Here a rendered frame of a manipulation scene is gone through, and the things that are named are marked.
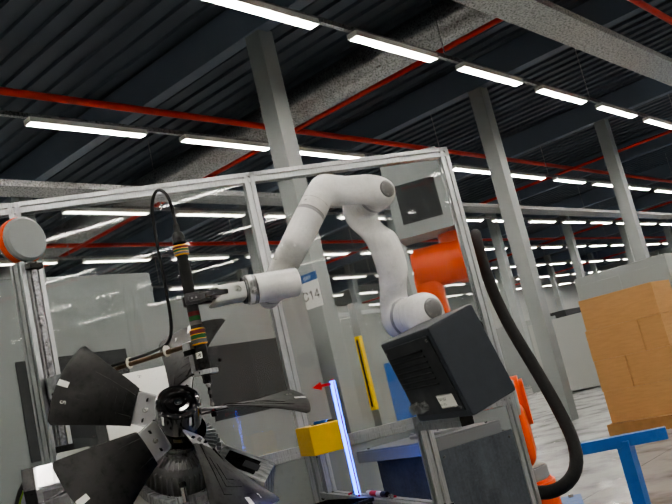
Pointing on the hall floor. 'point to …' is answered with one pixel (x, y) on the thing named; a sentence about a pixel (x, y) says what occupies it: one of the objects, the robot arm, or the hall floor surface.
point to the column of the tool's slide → (25, 303)
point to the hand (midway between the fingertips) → (190, 299)
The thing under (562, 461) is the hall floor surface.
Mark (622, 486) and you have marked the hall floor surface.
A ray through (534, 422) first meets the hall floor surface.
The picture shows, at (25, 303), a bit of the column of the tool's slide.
